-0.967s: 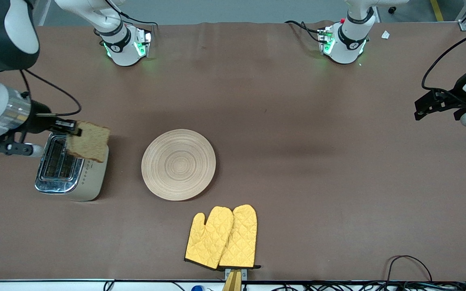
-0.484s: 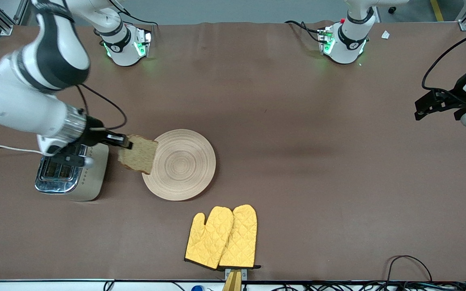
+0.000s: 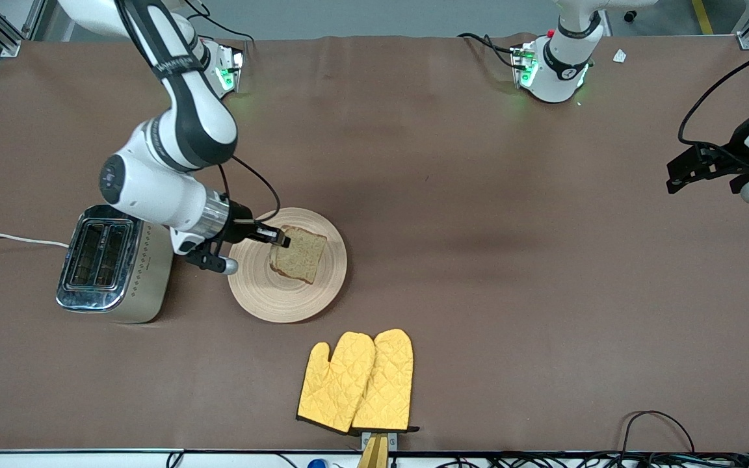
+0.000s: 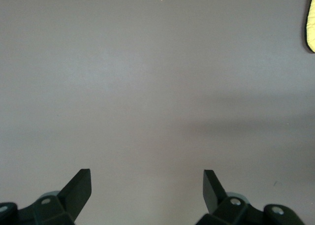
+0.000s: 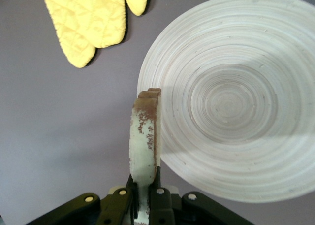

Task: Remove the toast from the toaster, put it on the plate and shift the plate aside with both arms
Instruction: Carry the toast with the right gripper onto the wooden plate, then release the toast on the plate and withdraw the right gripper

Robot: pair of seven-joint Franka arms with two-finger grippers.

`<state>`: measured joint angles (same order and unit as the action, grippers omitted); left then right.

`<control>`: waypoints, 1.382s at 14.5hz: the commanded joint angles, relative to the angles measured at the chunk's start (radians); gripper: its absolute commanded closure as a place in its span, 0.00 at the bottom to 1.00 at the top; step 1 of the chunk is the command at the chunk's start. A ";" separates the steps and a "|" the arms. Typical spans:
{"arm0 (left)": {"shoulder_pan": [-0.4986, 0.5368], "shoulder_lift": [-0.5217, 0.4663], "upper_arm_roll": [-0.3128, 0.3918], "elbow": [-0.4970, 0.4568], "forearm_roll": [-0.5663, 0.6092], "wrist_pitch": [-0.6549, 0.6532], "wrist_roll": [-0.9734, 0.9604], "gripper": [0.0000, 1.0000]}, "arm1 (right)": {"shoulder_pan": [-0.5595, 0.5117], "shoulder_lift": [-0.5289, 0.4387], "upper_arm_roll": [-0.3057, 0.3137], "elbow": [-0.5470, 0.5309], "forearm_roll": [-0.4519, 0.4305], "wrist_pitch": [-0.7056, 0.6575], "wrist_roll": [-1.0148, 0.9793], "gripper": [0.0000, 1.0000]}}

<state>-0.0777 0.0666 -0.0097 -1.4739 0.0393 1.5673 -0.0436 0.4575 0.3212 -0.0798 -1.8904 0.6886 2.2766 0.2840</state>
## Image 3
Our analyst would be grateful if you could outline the slice of toast bread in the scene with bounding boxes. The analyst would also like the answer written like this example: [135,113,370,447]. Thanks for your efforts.
[269,225,328,285]

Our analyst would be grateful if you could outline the round wooden plate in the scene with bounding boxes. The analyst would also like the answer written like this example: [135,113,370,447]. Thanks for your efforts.
[227,207,348,324]

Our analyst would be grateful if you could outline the beige chrome two-slot toaster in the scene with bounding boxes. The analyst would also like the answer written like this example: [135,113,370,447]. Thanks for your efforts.
[56,204,176,324]

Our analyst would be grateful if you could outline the yellow quilted oven mitt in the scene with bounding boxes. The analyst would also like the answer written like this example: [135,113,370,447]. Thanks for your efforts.
[296,332,376,434]
[352,328,419,433]

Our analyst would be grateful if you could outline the brown table cover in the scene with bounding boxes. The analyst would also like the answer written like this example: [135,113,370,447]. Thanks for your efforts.
[0,32,749,452]

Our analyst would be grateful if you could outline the yellow wooden stick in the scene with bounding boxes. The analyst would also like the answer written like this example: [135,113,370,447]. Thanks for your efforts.
[356,434,389,468]

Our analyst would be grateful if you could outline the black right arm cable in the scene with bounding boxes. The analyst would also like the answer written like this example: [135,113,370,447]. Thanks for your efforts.
[217,155,282,223]

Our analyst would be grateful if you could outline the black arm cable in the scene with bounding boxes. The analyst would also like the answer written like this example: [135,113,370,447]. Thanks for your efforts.
[217,155,282,223]
[678,38,749,171]

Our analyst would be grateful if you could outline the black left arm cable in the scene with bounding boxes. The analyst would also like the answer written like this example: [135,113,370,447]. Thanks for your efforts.
[678,38,749,171]

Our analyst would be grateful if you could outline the black right base cable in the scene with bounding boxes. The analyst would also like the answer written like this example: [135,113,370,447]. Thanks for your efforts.
[183,0,255,46]

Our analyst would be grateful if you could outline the black base cable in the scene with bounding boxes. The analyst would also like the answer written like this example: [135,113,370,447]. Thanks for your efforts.
[458,32,519,69]
[183,0,255,46]

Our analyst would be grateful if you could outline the white toaster power cord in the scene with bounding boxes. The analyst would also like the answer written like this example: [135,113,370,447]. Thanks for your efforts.
[0,233,71,248]

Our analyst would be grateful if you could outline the metal clamp bracket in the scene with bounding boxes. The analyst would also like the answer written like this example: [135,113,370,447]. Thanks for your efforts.
[361,431,398,452]

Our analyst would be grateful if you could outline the black looped cable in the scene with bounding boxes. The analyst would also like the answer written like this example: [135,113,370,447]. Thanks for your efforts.
[620,410,696,454]

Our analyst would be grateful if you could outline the black left base cable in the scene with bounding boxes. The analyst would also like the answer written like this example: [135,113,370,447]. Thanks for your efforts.
[458,32,519,69]

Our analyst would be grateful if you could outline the black cable bundle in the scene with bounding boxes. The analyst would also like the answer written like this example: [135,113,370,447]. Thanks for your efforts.
[440,452,749,468]

